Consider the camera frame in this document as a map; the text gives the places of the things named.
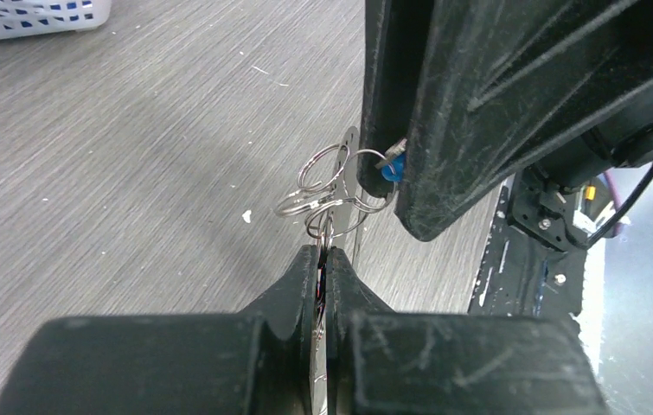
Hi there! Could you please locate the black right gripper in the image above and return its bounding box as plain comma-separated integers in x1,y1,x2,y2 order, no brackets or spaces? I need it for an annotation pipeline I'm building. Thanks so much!
395,1,653,252

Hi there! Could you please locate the white plastic basket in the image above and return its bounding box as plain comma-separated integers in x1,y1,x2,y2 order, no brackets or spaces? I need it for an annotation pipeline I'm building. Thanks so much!
0,0,112,40

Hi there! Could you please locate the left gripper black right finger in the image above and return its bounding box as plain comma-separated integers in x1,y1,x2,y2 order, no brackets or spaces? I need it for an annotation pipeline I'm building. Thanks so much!
324,248,609,414

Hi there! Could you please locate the blue key tag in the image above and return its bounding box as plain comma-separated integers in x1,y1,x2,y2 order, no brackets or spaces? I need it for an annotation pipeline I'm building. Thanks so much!
381,155,405,182

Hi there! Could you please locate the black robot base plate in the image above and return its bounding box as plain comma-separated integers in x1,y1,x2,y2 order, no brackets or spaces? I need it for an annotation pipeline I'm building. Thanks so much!
468,186,587,319

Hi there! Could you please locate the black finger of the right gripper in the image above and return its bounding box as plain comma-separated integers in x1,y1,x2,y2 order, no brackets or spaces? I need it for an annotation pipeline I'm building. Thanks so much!
357,0,436,199

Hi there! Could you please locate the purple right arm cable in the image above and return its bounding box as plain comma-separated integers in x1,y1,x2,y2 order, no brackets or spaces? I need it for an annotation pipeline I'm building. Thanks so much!
604,170,628,236

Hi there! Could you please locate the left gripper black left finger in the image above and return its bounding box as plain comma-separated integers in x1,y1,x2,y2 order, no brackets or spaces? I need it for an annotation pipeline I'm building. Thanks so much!
0,246,319,414

